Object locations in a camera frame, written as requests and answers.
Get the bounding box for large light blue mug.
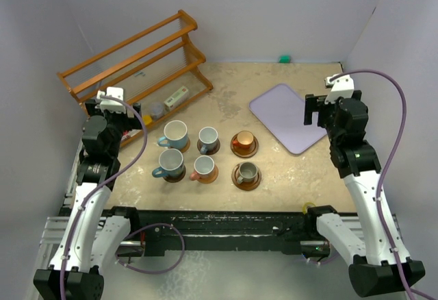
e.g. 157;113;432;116
157;120;189;150

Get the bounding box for teal patterned mug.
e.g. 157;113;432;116
152;149;184;177

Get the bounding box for light wooden coaster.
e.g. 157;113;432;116
180;139;190;153
197;166;219;184

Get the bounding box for dark walnut coaster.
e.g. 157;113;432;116
196;139;220;155
164;166;186;183

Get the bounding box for orange cup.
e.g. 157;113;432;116
232;130;255;149

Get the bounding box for ringed brown coaster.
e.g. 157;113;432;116
230;135;259;158
231;163;262;191

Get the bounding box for pink mug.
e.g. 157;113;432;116
190;155;215;181

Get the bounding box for small grey green cup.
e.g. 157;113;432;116
236;162;258;184

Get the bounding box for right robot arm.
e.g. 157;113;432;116
304;90;425;297

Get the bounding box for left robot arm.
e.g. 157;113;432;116
34;96;146;299

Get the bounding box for yellow grey stamp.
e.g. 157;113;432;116
142;115;153;125

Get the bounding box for lavender tray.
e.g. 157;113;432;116
249;84;326;155

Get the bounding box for clear paperclip tub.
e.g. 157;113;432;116
149;101;166;121

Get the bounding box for loose staple strips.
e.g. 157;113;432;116
133;71;146;77

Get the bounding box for green staples box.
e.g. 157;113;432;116
164;86;190;112

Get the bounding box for orange wooden three-tier shelf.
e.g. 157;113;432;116
57;10;214;128

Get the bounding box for yellow tape roll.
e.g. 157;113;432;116
302;202;315;214

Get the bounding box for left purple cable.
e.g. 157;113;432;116
60;96;188;300

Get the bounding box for purple cable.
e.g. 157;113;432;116
60;96;188;300
328;69;432;300

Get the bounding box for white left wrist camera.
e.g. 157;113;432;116
96;87;126;114

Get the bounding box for green object by wall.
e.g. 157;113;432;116
278;55;292;64

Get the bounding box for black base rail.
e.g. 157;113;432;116
103;206;333;260

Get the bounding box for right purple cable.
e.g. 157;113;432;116
328;69;432;300

